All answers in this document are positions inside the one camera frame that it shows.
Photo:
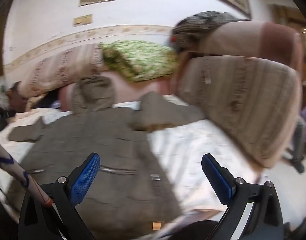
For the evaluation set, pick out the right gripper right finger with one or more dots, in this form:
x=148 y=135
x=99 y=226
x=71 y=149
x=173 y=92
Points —
x=265 y=219

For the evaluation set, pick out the olive quilted hooded jacket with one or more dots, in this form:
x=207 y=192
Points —
x=131 y=191

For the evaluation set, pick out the striped floral pillow at headboard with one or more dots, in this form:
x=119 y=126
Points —
x=62 y=69

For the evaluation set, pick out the white leaf-print bed sheet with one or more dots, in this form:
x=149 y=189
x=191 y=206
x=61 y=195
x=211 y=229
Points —
x=102 y=153

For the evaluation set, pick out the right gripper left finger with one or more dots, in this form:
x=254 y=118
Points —
x=59 y=220

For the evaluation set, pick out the striped floral cushion right side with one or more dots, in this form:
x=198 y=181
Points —
x=255 y=101

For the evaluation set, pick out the brown garment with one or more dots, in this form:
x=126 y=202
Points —
x=16 y=102

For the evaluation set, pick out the green white patterned blanket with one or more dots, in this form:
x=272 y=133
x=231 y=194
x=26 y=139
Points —
x=138 y=60

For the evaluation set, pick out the small gold wall plaque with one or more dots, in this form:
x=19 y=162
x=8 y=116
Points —
x=83 y=20

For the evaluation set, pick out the grey checked cloth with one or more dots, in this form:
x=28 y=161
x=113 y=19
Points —
x=189 y=31

